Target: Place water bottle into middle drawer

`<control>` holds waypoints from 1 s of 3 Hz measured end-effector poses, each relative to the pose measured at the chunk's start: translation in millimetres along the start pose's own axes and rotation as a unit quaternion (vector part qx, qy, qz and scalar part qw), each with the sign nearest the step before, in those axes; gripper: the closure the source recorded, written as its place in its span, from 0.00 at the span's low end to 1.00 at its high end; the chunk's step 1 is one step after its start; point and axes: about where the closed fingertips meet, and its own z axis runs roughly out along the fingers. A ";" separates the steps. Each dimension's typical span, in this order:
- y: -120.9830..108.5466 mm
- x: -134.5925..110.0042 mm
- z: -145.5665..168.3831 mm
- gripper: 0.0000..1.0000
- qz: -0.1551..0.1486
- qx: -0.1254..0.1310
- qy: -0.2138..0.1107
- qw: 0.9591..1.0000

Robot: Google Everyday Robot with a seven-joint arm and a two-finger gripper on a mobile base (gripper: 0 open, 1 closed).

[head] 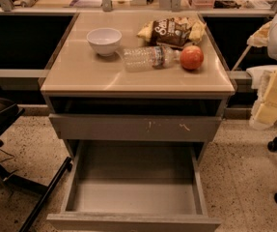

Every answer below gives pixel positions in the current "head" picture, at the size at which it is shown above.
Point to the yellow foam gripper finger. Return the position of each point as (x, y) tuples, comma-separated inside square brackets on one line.
[(264, 110), (260, 37)]

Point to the clear plastic water bottle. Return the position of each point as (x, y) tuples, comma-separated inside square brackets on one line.
[(148, 58)]

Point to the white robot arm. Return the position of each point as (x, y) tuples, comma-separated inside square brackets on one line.
[(272, 39)]

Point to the grey drawer cabinet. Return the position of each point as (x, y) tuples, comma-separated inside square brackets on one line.
[(77, 72)]

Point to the open middle drawer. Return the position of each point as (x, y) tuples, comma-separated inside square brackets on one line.
[(128, 186)]

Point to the grey top drawer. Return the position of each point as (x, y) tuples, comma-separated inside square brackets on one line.
[(137, 119)]

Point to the white chair seat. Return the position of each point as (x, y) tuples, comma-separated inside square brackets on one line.
[(257, 72)]

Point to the red apple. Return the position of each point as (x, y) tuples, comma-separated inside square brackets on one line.
[(191, 57)]

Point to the brown chip bag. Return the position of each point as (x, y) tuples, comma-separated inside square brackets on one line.
[(173, 31)]

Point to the white bowl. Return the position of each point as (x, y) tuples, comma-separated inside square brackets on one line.
[(104, 41)]

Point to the dark office chair left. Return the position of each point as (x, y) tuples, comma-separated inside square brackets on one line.
[(9, 113)]

